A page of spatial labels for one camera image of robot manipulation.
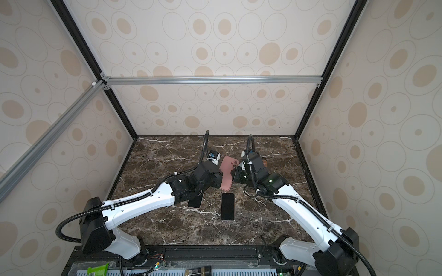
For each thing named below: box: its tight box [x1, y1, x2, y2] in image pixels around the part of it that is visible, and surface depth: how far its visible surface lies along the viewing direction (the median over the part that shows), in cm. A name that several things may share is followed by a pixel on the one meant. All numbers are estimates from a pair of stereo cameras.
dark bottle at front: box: [184, 265, 212, 276], surface depth 69 cm
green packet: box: [86, 262, 110, 276], surface depth 70 cm
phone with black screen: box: [221, 193, 235, 221], surface depth 89 cm
